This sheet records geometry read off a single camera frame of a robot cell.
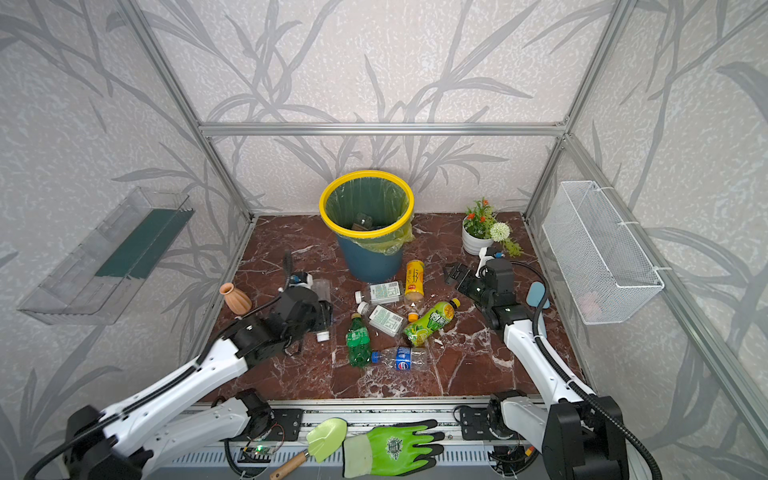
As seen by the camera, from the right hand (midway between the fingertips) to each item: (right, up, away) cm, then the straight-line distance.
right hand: (454, 263), depth 84 cm
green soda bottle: (-28, -23, 0) cm, 36 cm away
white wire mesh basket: (+28, +1, -21) cm, 35 cm away
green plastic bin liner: (-21, +20, +12) cm, 32 cm away
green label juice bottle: (-4, -16, +2) cm, 16 cm away
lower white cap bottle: (-21, -17, +5) cm, 27 cm away
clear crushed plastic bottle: (-28, +12, +17) cm, 35 cm away
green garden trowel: (-35, -42, -12) cm, 56 cm away
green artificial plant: (+11, +13, +15) cm, 23 cm away
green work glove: (-17, -43, -15) cm, 48 cm away
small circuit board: (-50, -46, -13) cm, 69 cm away
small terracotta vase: (-65, -11, +3) cm, 66 cm away
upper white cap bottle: (-22, -10, +10) cm, 26 cm away
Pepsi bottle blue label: (-15, -26, -4) cm, 30 cm away
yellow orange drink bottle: (-11, -7, +12) cm, 18 cm away
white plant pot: (+10, +5, +20) cm, 23 cm away
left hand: (-34, -9, -5) cm, 36 cm away
